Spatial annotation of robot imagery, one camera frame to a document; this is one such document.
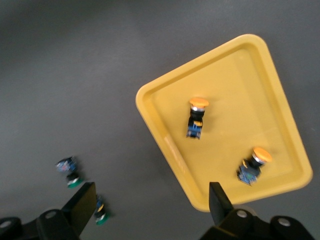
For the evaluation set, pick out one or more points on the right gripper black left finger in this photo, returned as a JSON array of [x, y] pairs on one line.
[[80, 207]]

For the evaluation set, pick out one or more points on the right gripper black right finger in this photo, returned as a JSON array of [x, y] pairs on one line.
[[222, 210]]

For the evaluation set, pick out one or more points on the yellow button with green-dot block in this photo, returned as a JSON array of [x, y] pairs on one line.
[[247, 173]]

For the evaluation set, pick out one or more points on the yellow button with yellow-tab block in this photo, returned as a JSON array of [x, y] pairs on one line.
[[195, 127]]

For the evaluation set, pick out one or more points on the green button with yellow-tab block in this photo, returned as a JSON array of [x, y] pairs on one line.
[[101, 209]]

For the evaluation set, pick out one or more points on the green button with red-dot block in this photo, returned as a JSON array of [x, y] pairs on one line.
[[65, 166]]

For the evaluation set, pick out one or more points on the yellow plastic tray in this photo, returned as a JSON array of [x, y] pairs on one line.
[[225, 87]]

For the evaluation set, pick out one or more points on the dark grey table mat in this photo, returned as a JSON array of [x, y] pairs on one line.
[[62, 75]]

